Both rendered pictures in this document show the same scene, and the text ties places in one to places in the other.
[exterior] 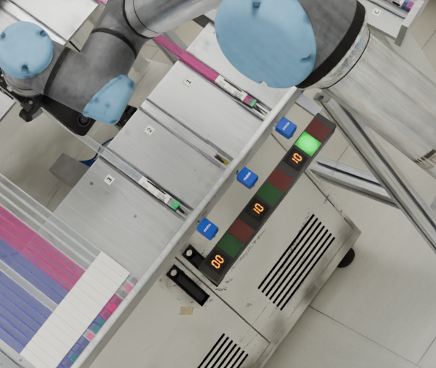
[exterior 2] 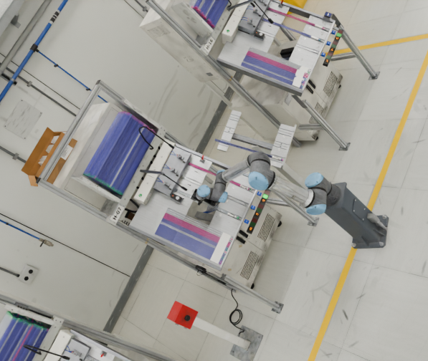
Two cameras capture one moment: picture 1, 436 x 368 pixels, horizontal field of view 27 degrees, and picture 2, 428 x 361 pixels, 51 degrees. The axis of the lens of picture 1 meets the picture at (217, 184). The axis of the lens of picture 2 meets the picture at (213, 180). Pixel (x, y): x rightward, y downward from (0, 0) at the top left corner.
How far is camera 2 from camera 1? 1.63 m
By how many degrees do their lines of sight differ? 4
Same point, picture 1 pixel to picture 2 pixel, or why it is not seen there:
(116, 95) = (224, 195)
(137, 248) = (231, 229)
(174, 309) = (237, 246)
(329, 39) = (269, 180)
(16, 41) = (202, 189)
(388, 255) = (290, 220)
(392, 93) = (283, 187)
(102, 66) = (220, 190)
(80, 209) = (215, 223)
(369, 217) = (283, 210)
